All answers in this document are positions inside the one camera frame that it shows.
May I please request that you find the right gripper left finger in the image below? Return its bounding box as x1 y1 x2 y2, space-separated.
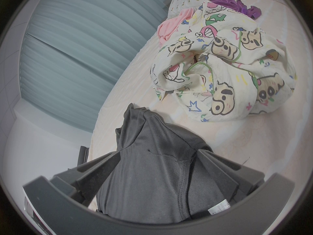
52 151 121 205

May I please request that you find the black chest of drawers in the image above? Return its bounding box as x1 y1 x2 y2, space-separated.
77 145 89 167

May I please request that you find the white printed pyjama garment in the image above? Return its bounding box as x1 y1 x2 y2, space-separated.
150 1 297 123

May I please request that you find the blue-green curtain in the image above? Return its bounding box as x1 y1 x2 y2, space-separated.
27 0 176 65
20 33 132 134

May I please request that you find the black T-shirt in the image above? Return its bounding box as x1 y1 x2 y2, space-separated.
94 103 241 223

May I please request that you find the bed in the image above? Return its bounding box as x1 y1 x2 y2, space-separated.
87 0 313 215

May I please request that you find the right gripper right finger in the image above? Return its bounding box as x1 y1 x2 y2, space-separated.
197 149 265 203

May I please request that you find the pink garment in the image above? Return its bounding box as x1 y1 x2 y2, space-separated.
157 8 197 45

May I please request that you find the purple garment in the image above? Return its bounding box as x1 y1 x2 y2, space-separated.
210 0 262 20

